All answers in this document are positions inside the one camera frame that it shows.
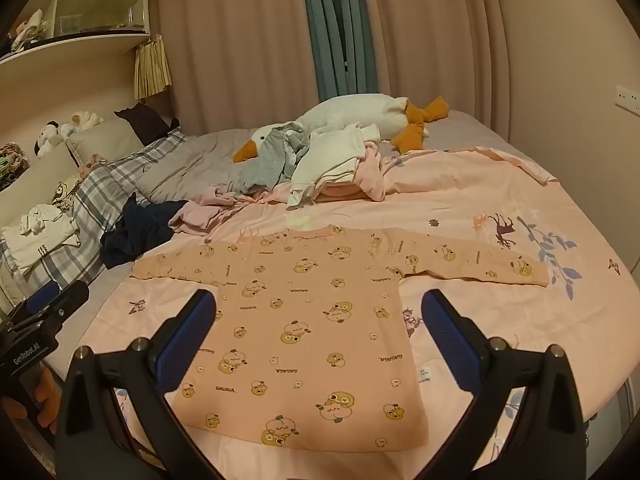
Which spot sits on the beige headboard cushion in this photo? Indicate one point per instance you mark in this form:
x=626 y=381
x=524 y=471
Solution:
x=105 y=141
x=35 y=177

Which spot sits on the cartoon print cushion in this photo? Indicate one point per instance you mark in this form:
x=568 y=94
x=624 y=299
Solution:
x=64 y=194

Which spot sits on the grey garment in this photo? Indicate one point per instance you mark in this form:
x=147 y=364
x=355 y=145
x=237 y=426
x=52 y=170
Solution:
x=272 y=160

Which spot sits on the cream white garment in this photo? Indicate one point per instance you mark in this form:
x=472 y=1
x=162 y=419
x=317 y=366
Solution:
x=330 y=157

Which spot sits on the white goose plush toy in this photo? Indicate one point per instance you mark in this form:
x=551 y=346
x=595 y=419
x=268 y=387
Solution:
x=360 y=110

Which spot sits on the crumpled pink garment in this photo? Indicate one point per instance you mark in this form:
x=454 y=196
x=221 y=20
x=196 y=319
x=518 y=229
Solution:
x=371 y=176

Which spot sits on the cream plush toy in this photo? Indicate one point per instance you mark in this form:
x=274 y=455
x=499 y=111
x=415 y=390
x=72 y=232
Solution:
x=85 y=120

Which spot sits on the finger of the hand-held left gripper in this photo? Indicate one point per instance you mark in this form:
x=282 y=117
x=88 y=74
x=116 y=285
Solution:
x=70 y=296
x=42 y=296

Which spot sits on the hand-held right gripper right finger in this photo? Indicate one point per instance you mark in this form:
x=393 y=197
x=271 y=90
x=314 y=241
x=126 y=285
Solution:
x=450 y=342

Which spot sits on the grey bed sheet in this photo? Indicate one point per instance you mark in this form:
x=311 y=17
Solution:
x=200 y=157

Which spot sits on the pink animal print blanket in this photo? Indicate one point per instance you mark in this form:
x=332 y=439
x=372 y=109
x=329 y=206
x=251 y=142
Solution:
x=450 y=200

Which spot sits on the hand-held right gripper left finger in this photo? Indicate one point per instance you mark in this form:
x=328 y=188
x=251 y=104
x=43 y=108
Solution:
x=186 y=337

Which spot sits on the folded white clothes stack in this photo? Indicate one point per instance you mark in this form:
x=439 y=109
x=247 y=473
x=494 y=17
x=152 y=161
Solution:
x=35 y=237

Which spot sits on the plush toys on shelf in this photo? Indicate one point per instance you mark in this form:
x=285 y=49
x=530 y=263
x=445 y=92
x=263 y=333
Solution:
x=30 y=30

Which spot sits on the pale pink thin garment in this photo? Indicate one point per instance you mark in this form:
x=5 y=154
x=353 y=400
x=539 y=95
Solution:
x=210 y=206

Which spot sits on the black cloth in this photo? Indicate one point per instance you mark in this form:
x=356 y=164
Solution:
x=145 y=122

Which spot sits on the orange plush object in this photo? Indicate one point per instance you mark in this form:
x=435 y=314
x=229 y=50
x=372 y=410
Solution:
x=47 y=395

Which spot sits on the white wall socket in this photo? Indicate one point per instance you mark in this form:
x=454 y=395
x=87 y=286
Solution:
x=627 y=99

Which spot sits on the grey plaid quilt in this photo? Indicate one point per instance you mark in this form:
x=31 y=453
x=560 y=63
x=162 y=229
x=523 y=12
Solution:
x=107 y=182

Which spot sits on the teal window curtain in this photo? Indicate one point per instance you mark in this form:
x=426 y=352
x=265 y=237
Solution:
x=327 y=30

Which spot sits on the dark navy garment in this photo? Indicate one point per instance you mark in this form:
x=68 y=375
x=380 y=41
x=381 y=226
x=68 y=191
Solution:
x=140 y=235

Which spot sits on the yellow striped small curtain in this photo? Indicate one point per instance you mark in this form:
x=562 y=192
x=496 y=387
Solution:
x=152 y=67

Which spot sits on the peach cartoon print shirt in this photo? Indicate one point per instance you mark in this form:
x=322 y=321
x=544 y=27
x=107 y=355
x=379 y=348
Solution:
x=310 y=335

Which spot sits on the white wall shelf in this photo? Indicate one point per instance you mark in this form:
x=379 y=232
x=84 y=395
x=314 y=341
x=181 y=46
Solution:
x=100 y=46

